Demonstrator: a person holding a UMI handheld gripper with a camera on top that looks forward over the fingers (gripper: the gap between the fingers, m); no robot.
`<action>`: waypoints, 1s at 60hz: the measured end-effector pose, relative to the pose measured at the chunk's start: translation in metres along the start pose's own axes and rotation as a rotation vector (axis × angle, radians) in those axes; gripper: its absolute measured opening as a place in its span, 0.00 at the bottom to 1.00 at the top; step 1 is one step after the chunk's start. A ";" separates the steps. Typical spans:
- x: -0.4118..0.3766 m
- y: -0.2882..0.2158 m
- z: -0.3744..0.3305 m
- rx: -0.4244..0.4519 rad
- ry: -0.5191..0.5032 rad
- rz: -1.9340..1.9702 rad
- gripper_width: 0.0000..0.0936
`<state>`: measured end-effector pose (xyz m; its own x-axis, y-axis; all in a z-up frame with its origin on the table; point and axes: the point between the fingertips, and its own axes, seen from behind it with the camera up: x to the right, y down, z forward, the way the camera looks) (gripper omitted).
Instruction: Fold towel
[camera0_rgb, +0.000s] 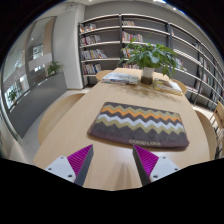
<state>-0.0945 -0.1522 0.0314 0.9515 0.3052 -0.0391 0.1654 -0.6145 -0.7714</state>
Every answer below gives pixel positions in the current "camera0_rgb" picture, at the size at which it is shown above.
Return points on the ceiling lights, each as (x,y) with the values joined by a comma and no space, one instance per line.
(161,1)

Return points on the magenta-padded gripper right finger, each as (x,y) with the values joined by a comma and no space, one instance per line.
(156,166)

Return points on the yellow-edged flat book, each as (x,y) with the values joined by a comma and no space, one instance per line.
(167,86)

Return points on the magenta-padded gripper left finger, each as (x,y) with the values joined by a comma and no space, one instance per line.
(68,166)

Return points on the small green potted plant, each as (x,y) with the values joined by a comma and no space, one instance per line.
(53,67)
(12,95)

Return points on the green potted plant white pot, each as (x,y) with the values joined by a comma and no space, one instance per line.
(148,56)

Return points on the slatted wooden chair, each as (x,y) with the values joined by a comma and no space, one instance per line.
(219,123)

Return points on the grey zigzag striped towel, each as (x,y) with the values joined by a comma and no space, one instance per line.
(140,128)

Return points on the grey bookshelf unit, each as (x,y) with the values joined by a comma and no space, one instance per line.
(106,36)

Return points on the white flat book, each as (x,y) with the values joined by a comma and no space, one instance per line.
(120,78)

